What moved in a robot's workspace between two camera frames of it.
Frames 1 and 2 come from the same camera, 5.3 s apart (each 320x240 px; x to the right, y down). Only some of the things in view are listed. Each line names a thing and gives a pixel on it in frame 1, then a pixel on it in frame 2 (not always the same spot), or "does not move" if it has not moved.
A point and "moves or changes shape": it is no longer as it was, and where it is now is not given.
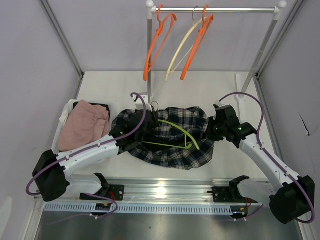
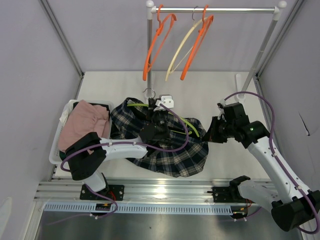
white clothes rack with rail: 151,9 does not move
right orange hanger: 205,25 does not move
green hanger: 186,136 → 173,114
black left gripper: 154,124 → 160,112
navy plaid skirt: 181,141 moves or changes shape
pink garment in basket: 86,122 does not move
